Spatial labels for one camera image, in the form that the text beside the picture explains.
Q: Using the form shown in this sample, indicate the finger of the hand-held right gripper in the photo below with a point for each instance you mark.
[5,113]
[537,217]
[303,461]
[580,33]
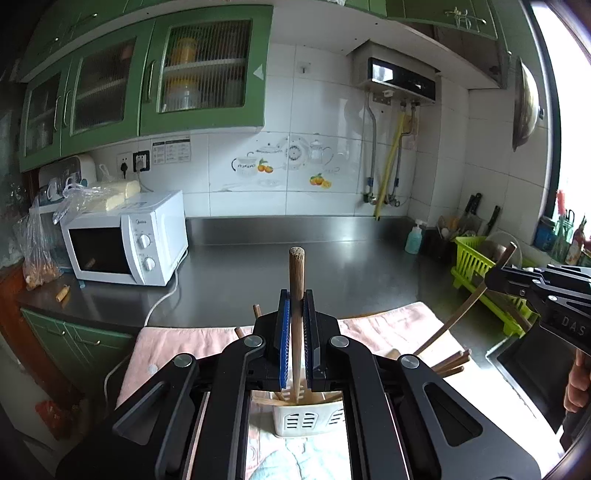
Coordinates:
[531,295]
[517,277]

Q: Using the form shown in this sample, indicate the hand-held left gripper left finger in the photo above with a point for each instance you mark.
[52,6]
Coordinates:
[285,341]

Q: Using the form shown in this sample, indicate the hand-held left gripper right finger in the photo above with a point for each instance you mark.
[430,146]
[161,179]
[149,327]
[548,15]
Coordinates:
[310,341]

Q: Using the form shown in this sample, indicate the beige plastic utensil holder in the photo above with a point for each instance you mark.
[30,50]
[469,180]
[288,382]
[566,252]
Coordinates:
[300,420]

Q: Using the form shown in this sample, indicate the person's right hand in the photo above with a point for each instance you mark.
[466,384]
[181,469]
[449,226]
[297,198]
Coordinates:
[579,383]

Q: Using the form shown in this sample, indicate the white plate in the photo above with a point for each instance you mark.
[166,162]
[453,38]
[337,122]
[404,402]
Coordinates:
[505,244]

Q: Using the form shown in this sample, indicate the green plastic dish rack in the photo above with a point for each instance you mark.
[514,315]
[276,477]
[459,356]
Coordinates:
[475,263]

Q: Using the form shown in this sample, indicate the bottles by window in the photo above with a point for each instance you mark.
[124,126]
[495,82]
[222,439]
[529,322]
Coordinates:
[565,230]

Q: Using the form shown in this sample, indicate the kitchen sink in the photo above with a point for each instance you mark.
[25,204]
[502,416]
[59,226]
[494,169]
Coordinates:
[531,378]

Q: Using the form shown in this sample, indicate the black kitchen knives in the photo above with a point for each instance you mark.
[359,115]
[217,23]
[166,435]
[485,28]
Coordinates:
[473,212]

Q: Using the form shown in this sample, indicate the black utensil container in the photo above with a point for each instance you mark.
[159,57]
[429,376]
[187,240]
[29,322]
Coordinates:
[438,247]

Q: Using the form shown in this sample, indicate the pink and blue towel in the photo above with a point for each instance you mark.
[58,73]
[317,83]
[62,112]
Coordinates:
[184,344]

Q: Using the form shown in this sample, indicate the blue soap dispenser bottle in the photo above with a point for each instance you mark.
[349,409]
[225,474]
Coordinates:
[414,240]

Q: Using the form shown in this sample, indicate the white microwave oven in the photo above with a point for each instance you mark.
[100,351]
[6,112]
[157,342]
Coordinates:
[152,240]

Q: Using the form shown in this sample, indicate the metal water pipe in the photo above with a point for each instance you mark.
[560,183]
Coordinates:
[371,147]

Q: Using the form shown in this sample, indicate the green lower cabinet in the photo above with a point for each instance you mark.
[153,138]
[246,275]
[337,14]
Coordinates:
[69,346]

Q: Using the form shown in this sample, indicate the white instruction sticker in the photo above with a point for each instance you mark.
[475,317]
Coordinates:
[171,152]

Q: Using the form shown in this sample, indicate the small brown food piece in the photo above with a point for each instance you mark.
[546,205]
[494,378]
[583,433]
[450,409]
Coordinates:
[63,293]

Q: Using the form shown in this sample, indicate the clear plastic bag with packages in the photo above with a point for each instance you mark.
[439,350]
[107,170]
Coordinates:
[101,198]

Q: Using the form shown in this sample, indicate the red plastic bag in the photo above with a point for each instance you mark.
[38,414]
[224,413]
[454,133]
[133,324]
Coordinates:
[55,417]

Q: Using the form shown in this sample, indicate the green corner upper cabinet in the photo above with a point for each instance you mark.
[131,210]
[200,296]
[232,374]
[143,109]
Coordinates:
[461,27]

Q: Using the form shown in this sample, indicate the clear plastic bag with food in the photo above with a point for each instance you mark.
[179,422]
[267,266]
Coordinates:
[39,254]

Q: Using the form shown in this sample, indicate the white countertop appliance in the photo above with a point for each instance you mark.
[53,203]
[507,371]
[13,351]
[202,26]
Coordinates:
[69,173]

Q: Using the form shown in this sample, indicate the black wall outlet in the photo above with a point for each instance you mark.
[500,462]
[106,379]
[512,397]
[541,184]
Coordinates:
[141,161]

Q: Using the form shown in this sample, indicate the white wall outlet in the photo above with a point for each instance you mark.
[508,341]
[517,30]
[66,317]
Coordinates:
[123,165]

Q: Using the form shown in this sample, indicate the wall water heater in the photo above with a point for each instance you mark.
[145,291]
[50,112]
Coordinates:
[392,69]

